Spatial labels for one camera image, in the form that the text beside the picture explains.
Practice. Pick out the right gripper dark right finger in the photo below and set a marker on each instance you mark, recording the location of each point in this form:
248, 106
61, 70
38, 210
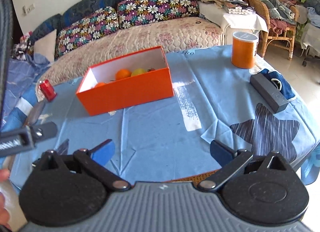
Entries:
232, 163

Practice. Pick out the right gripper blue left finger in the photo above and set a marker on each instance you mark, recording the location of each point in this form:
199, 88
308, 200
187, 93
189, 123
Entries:
93, 163

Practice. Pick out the small orange tangerine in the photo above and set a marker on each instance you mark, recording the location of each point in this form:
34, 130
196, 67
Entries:
99, 84

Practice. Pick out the large orange fruit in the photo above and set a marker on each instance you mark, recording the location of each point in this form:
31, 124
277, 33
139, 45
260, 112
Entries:
123, 74

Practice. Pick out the yellow-green apple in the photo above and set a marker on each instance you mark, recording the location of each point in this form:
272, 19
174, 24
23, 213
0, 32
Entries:
138, 71

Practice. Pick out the person's left hand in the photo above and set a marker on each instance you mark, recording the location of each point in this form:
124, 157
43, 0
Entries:
5, 216

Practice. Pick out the grey knife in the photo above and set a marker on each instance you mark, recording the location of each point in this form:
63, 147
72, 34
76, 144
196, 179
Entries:
35, 113

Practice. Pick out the red soda can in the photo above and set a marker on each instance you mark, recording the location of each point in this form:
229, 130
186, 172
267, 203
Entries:
47, 90

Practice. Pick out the blue patterned tablecloth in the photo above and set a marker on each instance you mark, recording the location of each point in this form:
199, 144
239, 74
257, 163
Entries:
170, 139

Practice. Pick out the blue crumpled sheet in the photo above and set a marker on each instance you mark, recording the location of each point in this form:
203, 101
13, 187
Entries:
20, 94

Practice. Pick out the dark grey rectangular case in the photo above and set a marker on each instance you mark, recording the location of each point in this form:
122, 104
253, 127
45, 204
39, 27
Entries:
269, 92

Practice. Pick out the dark blue cloth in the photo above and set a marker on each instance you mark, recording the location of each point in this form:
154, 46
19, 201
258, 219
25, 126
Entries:
280, 83

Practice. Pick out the orange cardboard box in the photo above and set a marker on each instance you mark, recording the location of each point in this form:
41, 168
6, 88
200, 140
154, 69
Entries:
114, 95

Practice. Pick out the white plain cushion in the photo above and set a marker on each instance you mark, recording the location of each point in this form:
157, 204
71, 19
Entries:
46, 46

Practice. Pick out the orange cylindrical container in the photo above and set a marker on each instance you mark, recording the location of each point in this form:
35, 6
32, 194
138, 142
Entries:
244, 49

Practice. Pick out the quilted floral sofa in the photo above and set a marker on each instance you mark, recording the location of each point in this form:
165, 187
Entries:
173, 35

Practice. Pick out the floral cushion left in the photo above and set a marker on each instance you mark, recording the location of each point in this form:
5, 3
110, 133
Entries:
100, 23

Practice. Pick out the floral cushion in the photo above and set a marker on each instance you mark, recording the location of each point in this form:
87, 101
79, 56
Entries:
100, 23
140, 12

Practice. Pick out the wicker armchair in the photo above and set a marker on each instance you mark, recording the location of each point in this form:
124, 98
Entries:
281, 22

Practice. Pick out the floral cushion right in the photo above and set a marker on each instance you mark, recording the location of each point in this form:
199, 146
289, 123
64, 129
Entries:
140, 12

